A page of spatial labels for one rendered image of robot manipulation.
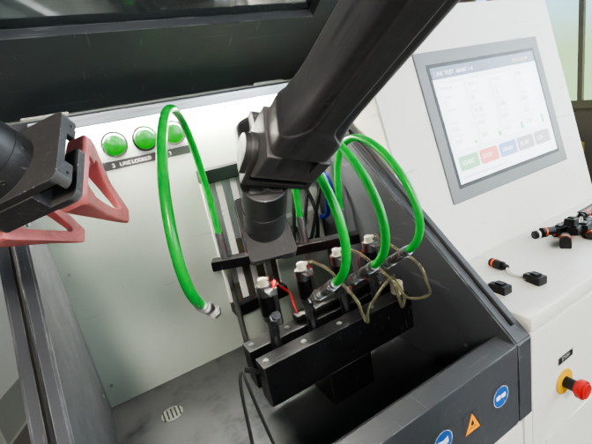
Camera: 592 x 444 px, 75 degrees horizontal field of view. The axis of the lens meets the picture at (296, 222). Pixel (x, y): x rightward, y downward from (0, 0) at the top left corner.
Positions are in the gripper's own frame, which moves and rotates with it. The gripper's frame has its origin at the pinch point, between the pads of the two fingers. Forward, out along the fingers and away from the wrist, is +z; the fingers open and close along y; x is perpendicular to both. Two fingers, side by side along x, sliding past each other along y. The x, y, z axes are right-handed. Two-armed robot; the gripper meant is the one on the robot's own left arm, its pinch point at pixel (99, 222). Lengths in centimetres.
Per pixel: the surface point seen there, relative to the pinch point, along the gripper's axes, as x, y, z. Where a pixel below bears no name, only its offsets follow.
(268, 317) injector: 0.5, -0.2, 38.9
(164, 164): -10.8, -2.8, 7.0
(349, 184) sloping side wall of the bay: -28, -22, 52
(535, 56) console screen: -53, -80, 67
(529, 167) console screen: -26, -66, 75
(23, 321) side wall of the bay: -0.9, 23.0, 11.9
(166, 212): -4.5, -1.9, 7.8
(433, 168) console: -24, -40, 54
